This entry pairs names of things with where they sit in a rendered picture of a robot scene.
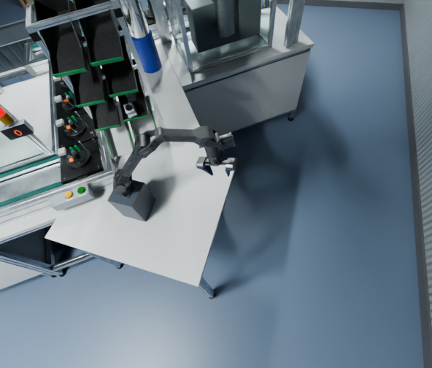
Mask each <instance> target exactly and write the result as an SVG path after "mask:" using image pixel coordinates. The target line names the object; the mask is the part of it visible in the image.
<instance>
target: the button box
mask: <svg viewBox="0 0 432 368"><path fill-rule="evenodd" d="M80 187H84V188H85V192H84V193H78V192H77V189H78V188H79V187H77V188H73V189H71V190H68V191H71V192H72V193H73V194H72V197H70V198H66V197H65V196H64V195H65V193H66V192H67V191H65V192H63V193H59V194H56V195H54V196H51V197H50V206H51V207H52V208H53V209H54V210H56V211H59V210H63V209H66V208H68V207H71V206H74V205H76V204H79V203H82V202H86V201H87V200H90V199H93V198H94V196H93V189H92V188H91V187H90V186H89V185H88V184H85V185H81V186H80Z"/></svg>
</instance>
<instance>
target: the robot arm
mask: <svg viewBox="0 0 432 368"><path fill-rule="evenodd" d="M152 136H155V138H154V139H153V140H152V141H150V138H151V137H152ZM163 142H194V143H196V144H197V145H198V146H199V148H203V147H204V149H205V151H206V154H207V157H201V156H199V158H198V160H197V162H196V167H197V169H201V170H204V171H205V172H207V173H208V174H210V175H211V176H212V175H213V172H212V169H211V166H219V165H225V172H226V174H227V175H228V177H229V175H230V172H231V171H234V170H235V168H236V165H237V163H238V161H237V158H228V160H222V158H223V154H224V152H225V149H227V148H230V147H235V146H236V145H235V142H234V138H233V135H232V133H228V134H224V135H222V136H219V134H218V131H216V130H214V129H212V128H211V127H210V126H199V127H198V128H196V129H164V128H162V127H158V128H156V129H154V130H147V131H145V132H144V133H142V134H140V135H137V136H136V139H135V142H134V149H133V151H132V153H131V154H130V156H129V157H128V160H127V161H126V162H125V164H124V166H123V168H122V169H119V170H117V171H116V173H115V176H114V177H113V193H116V194H117V195H118V196H122V197H125V198H129V197H130V195H131V193H132V191H133V189H134V187H133V186H131V183H132V173H133V171H134V170H135V168H136V167H137V165H138V164H139V162H140V161H141V160H142V158H146V157H148V156H149V154H151V153H152V152H154V151H155V150H156V149H157V148H158V146H159V145H160V144H161V143H163ZM207 159H209V160H208V161H207Z"/></svg>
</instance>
